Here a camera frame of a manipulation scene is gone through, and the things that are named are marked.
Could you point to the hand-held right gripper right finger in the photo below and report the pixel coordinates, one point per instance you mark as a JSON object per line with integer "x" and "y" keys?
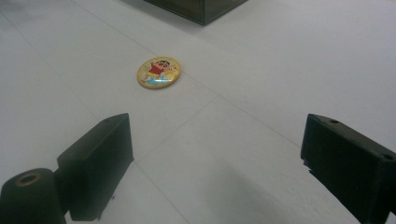
{"x": 348, "y": 168}

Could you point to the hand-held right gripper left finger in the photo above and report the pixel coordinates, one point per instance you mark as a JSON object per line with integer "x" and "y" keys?
{"x": 93, "y": 168}

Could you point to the round yellow cartoon badge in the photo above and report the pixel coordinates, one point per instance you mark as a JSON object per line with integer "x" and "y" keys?
{"x": 158, "y": 72}

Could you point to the smoked transparent drawer cabinet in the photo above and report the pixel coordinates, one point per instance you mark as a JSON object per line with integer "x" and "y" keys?
{"x": 199, "y": 11}

